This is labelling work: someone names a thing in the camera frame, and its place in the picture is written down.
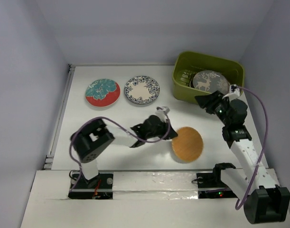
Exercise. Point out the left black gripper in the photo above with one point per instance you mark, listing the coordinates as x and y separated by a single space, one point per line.
165 126

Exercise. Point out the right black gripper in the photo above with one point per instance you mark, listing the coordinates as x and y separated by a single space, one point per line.
209 101

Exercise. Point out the grey deer plate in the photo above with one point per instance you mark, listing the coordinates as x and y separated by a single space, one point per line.
210 81

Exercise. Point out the blue white floral plate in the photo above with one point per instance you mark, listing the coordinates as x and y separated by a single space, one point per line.
142 90

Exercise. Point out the orange woven round plate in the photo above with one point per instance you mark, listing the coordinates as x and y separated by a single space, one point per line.
188 145

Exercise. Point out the red teal floral plate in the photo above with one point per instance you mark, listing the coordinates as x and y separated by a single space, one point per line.
102 93

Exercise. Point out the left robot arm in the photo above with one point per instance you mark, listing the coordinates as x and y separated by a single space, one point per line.
87 143

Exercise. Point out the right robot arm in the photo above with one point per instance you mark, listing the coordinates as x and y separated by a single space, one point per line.
259 195

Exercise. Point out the green plastic bin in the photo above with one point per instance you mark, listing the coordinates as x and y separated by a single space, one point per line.
189 63

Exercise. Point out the white foil covered bar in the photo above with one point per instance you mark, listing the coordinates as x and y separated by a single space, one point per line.
154 185

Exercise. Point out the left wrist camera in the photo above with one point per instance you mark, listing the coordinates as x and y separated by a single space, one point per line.
162 113

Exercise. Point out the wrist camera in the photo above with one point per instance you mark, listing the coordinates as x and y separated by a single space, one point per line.
162 113
232 90

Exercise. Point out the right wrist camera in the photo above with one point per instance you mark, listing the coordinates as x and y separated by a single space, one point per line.
232 90

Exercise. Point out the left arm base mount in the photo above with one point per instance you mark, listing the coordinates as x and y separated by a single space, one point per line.
99 188

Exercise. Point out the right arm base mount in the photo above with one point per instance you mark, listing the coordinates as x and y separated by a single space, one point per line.
209 188

